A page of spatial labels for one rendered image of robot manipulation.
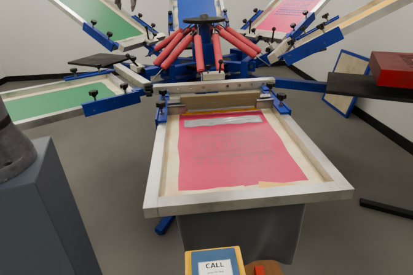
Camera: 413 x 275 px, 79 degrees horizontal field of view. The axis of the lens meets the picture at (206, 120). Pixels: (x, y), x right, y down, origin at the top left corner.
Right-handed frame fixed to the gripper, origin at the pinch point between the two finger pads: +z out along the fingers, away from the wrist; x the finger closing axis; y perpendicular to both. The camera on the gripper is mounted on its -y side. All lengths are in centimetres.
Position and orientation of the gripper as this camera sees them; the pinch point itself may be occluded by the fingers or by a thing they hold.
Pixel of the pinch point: (126, 7)
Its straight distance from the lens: 121.8
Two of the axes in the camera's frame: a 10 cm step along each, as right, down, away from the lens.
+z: -1.6, 6.6, 7.4
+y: 0.0, 7.5, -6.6
